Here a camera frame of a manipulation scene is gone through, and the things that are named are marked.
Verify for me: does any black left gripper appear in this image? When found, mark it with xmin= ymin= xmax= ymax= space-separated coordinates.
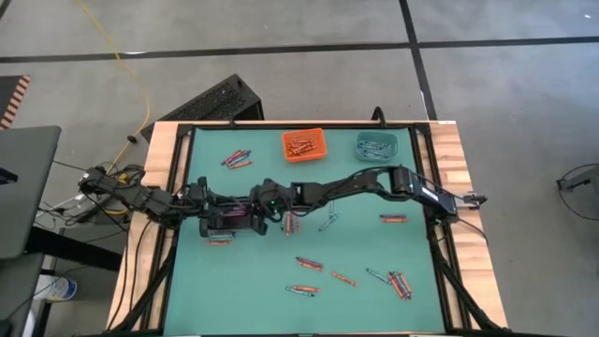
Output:
xmin=186 ymin=176 xmax=233 ymax=239

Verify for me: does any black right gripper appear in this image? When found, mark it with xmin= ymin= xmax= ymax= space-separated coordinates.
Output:
xmin=238 ymin=178 xmax=294 ymax=235

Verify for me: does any black mesh basket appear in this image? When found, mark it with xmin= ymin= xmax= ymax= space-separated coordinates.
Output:
xmin=204 ymin=196 xmax=256 ymax=234

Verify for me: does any orange mesh basket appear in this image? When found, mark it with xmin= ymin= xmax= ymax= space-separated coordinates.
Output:
xmin=281 ymin=127 xmax=329 ymax=164

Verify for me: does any teal table mat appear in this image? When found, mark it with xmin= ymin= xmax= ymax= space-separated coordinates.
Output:
xmin=162 ymin=126 xmax=446 ymax=336

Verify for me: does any black perforated computer case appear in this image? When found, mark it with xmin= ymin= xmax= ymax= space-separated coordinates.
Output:
xmin=139 ymin=73 xmax=266 ymax=141

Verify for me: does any teal plastic bin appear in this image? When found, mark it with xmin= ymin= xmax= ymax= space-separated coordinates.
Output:
xmin=354 ymin=130 xmax=400 ymax=164

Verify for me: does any long black floor tape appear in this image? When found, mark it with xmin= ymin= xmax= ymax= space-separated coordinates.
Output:
xmin=0 ymin=37 xmax=599 ymax=66

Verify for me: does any white plastic container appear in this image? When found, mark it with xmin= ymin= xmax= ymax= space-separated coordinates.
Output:
xmin=33 ymin=274 xmax=79 ymax=303

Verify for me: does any grey side table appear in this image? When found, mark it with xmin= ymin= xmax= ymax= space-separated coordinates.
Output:
xmin=0 ymin=125 xmax=62 ymax=259

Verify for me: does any grey cabinet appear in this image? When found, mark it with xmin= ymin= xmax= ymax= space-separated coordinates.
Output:
xmin=0 ymin=252 xmax=46 ymax=337

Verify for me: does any short black floor tape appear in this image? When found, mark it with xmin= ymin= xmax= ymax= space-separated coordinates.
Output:
xmin=397 ymin=0 xmax=439 ymax=122

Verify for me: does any striped hazard floor mat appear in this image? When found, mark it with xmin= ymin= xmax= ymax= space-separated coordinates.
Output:
xmin=0 ymin=74 xmax=32 ymax=131

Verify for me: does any floor cable bundle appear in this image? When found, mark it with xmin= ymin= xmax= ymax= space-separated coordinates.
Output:
xmin=35 ymin=158 xmax=141 ymax=226

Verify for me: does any black metal table frame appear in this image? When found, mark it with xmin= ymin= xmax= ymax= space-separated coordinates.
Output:
xmin=106 ymin=120 xmax=511 ymax=337

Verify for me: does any yellow power cable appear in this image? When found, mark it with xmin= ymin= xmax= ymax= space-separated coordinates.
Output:
xmin=74 ymin=0 xmax=152 ymax=216

